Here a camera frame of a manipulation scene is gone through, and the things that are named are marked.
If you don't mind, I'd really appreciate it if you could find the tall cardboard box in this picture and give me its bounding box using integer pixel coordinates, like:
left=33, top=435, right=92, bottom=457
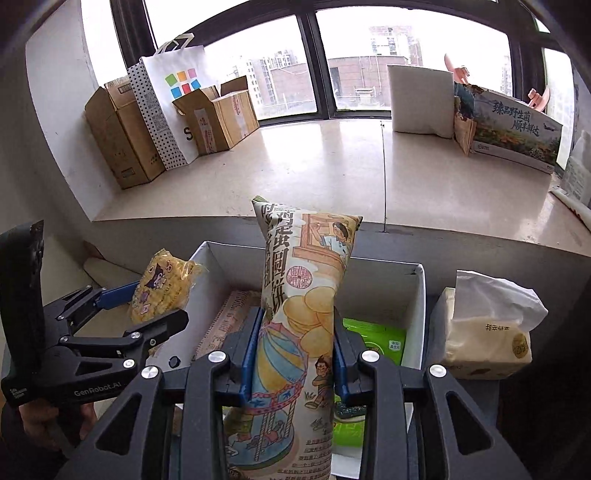
left=84, top=76, right=167, bottom=190

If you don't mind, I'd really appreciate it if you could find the white bottle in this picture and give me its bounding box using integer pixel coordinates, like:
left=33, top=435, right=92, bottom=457
left=560, top=131, right=591, bottom=206

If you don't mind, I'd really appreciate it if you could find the long illustrated biscuit packet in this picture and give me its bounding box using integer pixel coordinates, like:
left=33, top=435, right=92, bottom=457
left=223, top=196, right=365, bottom=480

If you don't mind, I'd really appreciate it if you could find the thin black cable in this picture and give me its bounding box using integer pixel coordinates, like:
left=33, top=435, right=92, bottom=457
left=379, top=120, right=389, bottom=234

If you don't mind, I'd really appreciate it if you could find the pink brown snack packet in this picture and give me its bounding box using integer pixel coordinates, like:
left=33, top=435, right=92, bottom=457
left=191, top=290, right=262, bottom=363

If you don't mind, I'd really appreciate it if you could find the person's left hand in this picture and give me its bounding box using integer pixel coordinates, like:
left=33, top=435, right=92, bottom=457
left=21, top=401, right=99, bottom=453

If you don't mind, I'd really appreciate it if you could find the white tube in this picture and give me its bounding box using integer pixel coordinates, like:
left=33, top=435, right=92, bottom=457
left=550, top=186, right=591, bottom=219

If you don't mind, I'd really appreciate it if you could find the yellow cartoon snack packet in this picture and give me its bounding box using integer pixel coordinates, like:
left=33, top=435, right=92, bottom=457
left=129, top=248, right=204, bottom=326

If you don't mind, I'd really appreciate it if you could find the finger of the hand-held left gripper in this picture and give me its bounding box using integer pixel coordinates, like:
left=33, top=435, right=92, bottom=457
left=44, top=281, right=141, bottom=331
left=59, top=308, right=189, bottom=366

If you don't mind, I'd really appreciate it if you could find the green seaweed snack packet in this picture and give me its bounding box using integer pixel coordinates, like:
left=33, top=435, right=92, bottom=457
left=332, top=318, right=408, bottom=459

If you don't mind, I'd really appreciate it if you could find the polka dot paper bag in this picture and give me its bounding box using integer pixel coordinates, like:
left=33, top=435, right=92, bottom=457
left=126, top=32, right=219, bottom=171

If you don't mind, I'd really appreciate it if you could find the soft tissue pack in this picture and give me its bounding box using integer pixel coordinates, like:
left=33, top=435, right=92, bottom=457
left=436, top=270, right=549, bottom=380

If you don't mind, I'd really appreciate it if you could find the landscape printed box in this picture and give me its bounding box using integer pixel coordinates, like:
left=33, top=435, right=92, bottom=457
left=454, top=85, right=564, bottom=175

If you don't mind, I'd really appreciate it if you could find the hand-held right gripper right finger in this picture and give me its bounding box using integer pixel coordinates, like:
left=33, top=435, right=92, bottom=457
left=332, top=318, right=532, bottom=480

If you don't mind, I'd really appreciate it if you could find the black framed window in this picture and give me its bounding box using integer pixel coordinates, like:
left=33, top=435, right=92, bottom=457
left=110, top=0, right=574, bottom=123

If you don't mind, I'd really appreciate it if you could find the plain white box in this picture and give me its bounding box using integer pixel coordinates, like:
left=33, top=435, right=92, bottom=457
left=386, top=64, right=456, bottom=140

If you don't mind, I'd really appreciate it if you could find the open cardboard box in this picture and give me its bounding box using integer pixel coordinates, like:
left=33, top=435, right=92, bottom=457
left=172, top=76, right=260, bottom=157

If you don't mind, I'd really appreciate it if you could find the white sofa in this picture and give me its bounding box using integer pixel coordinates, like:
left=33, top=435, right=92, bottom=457
left=82, top=256, right=140, bottom=288

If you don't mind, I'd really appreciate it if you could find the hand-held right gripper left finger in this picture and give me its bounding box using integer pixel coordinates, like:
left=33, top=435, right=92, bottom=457
left=58, top=305, right=265, bottom=480

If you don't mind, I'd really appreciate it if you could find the white storage box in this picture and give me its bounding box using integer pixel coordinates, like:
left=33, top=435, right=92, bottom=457
left=150, top=240, right=426, bottom=478

